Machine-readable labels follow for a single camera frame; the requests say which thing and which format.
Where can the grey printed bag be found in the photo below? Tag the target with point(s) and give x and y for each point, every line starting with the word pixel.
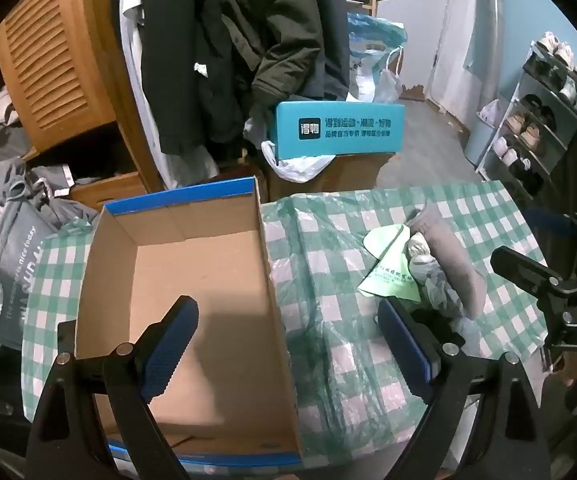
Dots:
pixel 18 260

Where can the brown cardboard box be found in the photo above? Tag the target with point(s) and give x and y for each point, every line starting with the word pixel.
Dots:
pixel 338 175

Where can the white plastic bag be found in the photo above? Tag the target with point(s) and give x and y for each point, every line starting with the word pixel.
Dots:
pixel 298 167

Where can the white door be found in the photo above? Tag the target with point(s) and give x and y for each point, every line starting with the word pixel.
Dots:
pixel 461 35

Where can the blue plastic bag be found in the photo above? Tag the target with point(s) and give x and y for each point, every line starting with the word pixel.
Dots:
pixel 373 35

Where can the teal printed box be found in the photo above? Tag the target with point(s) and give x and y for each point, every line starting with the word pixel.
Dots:
pixel 338 127

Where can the white patterned sock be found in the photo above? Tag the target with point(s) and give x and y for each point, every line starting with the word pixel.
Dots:
pixel 423 255

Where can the metal shoe rack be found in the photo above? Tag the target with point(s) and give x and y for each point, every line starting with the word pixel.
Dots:
pixel 510 160

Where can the grey hoodie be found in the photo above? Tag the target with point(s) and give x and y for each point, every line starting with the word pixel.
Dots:
pixel 28 185

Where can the grey sock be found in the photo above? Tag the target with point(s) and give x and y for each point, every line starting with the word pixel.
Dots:
pixel 456 260

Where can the wooden drawer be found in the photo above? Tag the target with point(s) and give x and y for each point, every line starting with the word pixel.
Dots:
pixel 108 190

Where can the light blue bin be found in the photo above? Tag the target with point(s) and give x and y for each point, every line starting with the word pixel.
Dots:
pixel 480 142

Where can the black hanging jacket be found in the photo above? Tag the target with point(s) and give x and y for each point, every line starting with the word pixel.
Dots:
pixel 183 60

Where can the white hanging garment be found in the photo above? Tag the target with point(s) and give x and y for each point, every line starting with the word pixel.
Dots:
pixel 131 5

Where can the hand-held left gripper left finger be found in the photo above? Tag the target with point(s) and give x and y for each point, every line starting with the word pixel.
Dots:
pixel 168 347

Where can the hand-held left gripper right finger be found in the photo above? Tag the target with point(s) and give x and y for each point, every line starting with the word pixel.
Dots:
pixel 404 352

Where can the row of shoes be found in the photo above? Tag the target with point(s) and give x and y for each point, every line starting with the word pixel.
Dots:
pixel 528 130

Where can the green checked plastic tablecloth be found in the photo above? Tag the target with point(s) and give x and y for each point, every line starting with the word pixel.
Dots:
pixel 328 270

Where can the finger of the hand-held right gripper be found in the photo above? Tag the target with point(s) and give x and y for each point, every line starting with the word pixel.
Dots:
pixel 548 217
pixel 523 267

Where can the louvered wooden wardrobe door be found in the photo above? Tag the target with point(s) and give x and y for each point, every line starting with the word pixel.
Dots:
pixel 53 55

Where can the blue-rimmed cardboard shoe box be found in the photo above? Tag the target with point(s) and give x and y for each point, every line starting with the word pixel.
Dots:
pixel 208 280

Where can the dark olive hanging jacket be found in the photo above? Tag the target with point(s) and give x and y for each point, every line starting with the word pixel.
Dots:
pixel 278 25

